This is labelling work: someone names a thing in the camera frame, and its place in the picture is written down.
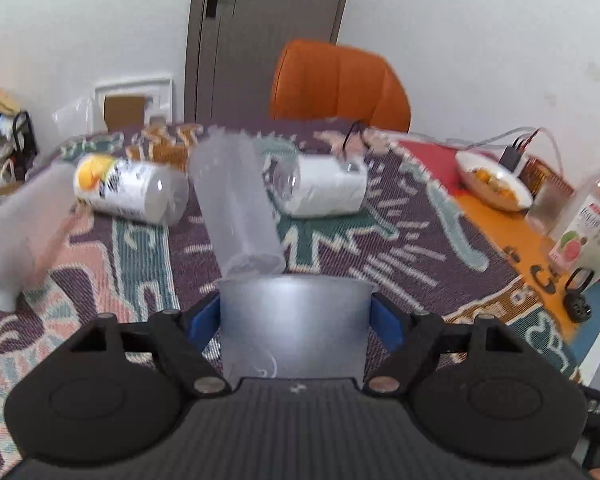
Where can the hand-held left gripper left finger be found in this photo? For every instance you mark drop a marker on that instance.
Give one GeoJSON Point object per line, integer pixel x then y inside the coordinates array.
{"type": "Point", "coordinates": [203, 321]}

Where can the patterned woven tablecloth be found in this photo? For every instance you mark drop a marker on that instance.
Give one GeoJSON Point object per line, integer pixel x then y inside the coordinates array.
{"type": "Point", "coordinates": [380, 240]}

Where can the grey door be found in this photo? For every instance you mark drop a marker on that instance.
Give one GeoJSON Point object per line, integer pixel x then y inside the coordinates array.
{"type": "Point", "coordinates": [265, 35]}

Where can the frosted plastic cup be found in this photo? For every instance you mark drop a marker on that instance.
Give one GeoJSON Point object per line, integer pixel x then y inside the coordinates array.
{"type": "Point", "coordinates": [292, 325]}

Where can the white bottle with yellow label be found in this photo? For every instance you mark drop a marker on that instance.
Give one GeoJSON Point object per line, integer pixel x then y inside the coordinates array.
{"type": "Point", "coordinates": [130, 190]}

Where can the black car key fob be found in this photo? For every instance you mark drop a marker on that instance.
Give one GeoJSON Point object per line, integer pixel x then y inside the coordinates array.
{"type": "Point", "coordinates": [579, 292]}

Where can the white plate with food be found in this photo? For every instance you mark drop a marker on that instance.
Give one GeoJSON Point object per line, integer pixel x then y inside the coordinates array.
{"type": "Point", "coordinates": [492, 180]}

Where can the red cloth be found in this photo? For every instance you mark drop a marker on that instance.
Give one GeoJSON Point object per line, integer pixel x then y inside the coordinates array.
{"type": "Point", "coordinates": [430, 162]}

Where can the white picture frame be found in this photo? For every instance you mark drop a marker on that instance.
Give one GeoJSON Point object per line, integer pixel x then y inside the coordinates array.
{"type": "Point", "coordinates": [135, 105]}

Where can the tall translucent plastic cup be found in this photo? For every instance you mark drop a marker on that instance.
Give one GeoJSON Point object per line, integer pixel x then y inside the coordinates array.
{"type": "Point", "coordinates": [17, 230]}
{"type": "Point", "coordinates": [235, 200]}

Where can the pink label juice bottle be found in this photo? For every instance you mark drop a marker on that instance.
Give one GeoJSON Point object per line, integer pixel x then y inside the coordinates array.
{"type": "Point", "coordinates": [587, 230]}

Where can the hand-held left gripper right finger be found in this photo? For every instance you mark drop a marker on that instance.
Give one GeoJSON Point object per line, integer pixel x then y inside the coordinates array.
{"type": "Point", "coordinates": [386, 321]}

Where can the orange chair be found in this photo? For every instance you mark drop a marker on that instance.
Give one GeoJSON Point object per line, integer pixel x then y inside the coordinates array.
{"type": "Point", "coordinates": [337, 85]}

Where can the white sleeve plastic cup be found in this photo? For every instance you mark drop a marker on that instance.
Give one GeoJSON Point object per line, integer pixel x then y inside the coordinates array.
{"type": "Point", "coordinates": [325, 187]}

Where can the clear drinking glass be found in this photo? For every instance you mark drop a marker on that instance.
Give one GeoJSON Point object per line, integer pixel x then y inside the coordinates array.
{"type": "Point", "coordinates": [547, 207]}

